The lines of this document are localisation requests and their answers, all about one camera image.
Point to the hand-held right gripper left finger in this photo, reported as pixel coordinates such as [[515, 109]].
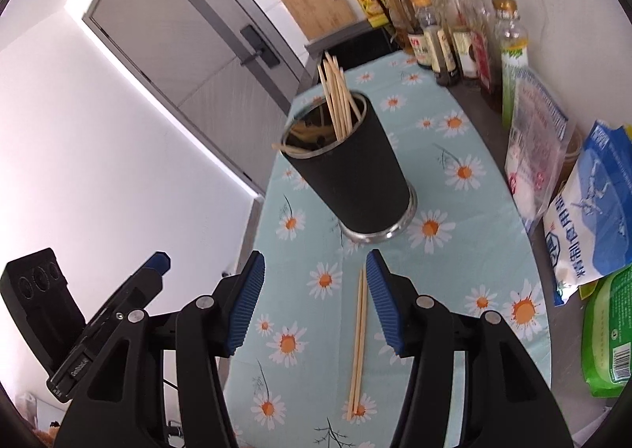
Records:
[[247, 300]]

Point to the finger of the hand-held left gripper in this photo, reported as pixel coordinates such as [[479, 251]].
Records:
[[143, 285]]

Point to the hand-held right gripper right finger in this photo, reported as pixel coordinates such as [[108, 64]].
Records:
[[385, 300]]

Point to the pale wooden chopstick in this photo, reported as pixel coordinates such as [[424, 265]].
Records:
[[360, 354], [354, 354]]

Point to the black utensil holder cup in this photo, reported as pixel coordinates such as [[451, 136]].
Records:
[[355, 171]]

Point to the bundle of bamboo chopsticks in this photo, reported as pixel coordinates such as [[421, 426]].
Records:
[[335, 102]]

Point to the daisy print tablecloth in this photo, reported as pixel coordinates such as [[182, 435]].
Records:
[[469, 230]]

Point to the white sugar bag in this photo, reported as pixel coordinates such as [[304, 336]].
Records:
[[535, 142]]

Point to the green food packet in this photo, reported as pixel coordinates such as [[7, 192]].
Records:
[[610, 339]]

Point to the blue and white salt bag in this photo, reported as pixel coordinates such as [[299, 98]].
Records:
[[597, 211]]

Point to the row of condiment bottles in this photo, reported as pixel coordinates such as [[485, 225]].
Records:
[[444, 53]]

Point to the black door lock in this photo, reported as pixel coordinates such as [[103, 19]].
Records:
[[259, 45]]

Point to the grey door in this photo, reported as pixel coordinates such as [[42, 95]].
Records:
[[197, 33]]

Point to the yellow box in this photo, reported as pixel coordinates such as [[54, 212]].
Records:
[[368, 1]]

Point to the wooden cutting board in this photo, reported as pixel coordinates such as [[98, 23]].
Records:
[[311, 3]]

